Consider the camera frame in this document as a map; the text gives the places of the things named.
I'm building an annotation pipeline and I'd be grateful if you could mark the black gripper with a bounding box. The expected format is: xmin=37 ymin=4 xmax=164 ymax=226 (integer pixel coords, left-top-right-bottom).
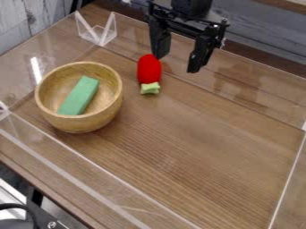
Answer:
xmin=147 ymin=0 xmax=230 ymax=73

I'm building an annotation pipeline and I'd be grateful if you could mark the green rectangular block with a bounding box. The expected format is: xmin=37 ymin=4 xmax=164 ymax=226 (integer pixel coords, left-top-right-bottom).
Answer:
xmin=57 ymin=76 xmax=99 ymax=115

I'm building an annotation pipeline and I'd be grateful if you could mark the light wooden bowl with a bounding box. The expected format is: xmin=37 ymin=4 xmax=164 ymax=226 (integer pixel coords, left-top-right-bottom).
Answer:
xmin=34 ymin=62 xmax=123 ymax=133

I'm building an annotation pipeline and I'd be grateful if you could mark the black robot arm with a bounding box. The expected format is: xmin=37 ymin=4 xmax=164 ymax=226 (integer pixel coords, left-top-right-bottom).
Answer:
xmin=145 ymin=0 xmax=230 ymax=73

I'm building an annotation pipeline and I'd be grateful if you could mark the red plush strawberry toy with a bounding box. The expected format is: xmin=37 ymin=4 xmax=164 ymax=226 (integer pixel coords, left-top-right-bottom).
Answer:
xmin=137 ymin=54 xmax=163 ymax=95

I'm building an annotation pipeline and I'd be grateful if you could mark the clear acrylic enclosure panel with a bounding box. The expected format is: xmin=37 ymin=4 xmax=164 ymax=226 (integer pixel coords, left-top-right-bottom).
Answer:
xmin=0 ymin=101 xmax=199 ymax=229

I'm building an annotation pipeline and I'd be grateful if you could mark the black metal table bracket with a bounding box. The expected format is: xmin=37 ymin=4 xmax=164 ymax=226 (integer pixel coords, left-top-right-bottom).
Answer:
xmin=26 ymin=190 xmax=71 ymax=229

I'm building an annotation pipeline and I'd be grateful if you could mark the black cable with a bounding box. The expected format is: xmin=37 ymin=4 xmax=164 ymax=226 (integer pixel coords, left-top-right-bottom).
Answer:
xmin=0 ymin=203 xmax=37 ymax=229

